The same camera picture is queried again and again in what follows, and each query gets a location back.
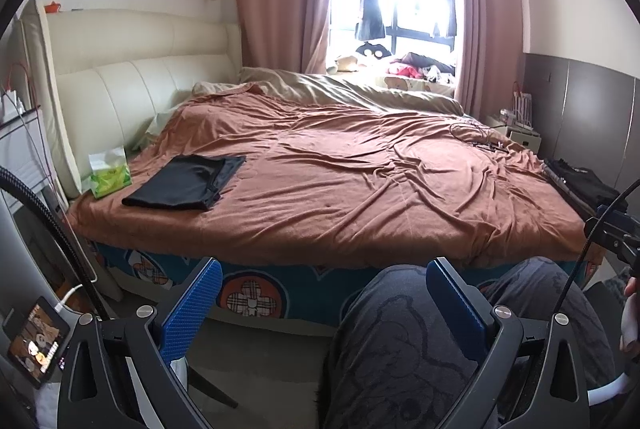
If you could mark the white nightstand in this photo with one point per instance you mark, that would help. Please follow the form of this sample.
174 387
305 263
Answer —
522 141

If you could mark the dark purple cushion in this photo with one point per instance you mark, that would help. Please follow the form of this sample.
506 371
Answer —
425 60

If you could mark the black smartphone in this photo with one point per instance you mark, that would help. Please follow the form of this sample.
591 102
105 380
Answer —
37 344

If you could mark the pile of dark clothes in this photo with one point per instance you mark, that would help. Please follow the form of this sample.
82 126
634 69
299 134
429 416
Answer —
585 184

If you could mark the red plush toy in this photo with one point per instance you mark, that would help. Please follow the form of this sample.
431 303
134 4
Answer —
407 70

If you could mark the brown blanket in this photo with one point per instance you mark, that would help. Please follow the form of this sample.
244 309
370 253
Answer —
350 189

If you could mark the person's right hand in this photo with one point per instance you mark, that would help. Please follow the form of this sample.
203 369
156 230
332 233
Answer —
632 319

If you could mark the black and white plush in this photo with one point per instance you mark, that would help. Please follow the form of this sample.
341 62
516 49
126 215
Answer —
372 50

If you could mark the cream leather headboard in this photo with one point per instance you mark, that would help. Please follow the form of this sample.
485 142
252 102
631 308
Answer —
125 79

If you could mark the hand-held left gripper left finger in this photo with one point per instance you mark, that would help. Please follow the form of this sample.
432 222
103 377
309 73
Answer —
192 304

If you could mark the black chair leg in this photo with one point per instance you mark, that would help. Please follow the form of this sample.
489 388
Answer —
215 386

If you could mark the beige duvet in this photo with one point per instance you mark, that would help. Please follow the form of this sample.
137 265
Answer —
325 86

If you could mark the beige plush toy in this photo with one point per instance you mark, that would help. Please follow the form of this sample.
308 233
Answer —
345 64

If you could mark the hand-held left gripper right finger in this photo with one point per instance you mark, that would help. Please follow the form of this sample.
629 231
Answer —
460 309

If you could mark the black t-shirt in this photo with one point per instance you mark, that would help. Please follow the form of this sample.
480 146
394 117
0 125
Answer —
185 181

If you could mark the green tissue pack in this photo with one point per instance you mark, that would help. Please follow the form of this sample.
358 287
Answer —
111 176

